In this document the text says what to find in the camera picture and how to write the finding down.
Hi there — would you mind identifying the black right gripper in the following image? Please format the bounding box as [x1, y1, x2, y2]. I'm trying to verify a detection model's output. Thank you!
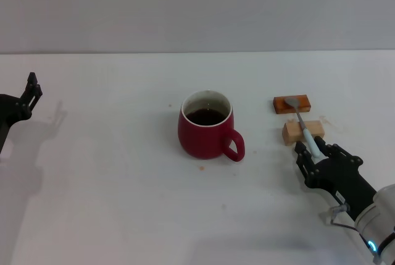
[294, 136, 378, 220]

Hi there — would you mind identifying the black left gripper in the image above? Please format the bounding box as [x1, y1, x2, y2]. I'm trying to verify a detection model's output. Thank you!
[0, 72, 43, 155]

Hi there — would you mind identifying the blue handled metal spoon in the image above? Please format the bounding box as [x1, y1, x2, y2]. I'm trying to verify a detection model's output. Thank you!
[283, 97, 322, 158]

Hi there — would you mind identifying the red ceramic cup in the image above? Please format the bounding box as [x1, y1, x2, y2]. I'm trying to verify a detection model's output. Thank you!
[177, 90, 246, 163]

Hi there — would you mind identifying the light wooden arch block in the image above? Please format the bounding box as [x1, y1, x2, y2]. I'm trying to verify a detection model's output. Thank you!
[282, 119, 326, 147]

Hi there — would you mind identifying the orange-brown wooden block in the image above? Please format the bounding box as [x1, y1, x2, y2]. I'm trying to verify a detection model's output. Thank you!
[273, 94, 312, 114]

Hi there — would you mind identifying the grey cable with plug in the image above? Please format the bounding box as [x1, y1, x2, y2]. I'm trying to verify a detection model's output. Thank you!
[329, 204, 371, 249]

